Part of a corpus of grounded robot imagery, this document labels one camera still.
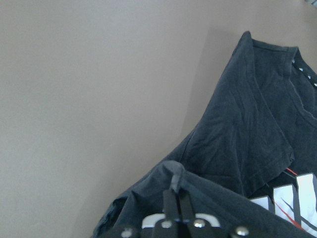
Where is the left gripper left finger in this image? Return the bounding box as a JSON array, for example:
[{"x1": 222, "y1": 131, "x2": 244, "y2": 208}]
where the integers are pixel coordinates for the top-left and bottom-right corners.
[{"x1": 163, "y1": 190, "x2": 181, "y2": 222}]

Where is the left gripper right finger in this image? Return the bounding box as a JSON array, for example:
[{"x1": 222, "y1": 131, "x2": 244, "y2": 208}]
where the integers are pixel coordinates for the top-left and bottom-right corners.
[{"x1": 179, "y1": 190, "x2": 196, "y2": 222}]

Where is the black graphic t-shirt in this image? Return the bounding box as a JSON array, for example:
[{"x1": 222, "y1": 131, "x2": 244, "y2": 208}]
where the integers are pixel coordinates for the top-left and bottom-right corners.
[{"x1": 93, "y1": 32, "x2": 317, "y2": 238}]

